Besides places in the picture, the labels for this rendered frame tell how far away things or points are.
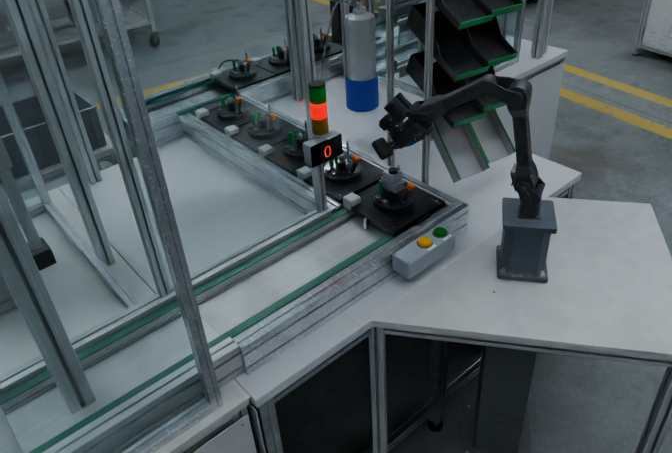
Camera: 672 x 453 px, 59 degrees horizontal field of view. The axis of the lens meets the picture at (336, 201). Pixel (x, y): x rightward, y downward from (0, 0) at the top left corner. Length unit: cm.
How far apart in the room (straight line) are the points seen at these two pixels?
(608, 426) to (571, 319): 97
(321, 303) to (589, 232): 95
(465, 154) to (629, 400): 127
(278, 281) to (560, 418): 137
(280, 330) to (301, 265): 29
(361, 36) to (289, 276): 129
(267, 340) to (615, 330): 93
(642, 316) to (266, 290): 105
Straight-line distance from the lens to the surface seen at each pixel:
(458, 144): 210
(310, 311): 163
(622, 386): 284
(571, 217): 217
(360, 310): 174
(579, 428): 265
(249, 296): 174
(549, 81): 356
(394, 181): 190
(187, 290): 130
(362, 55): 273
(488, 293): 181
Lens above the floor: 208
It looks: 34 degrees down
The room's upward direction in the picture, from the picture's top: 4 degrees counter-clockwise
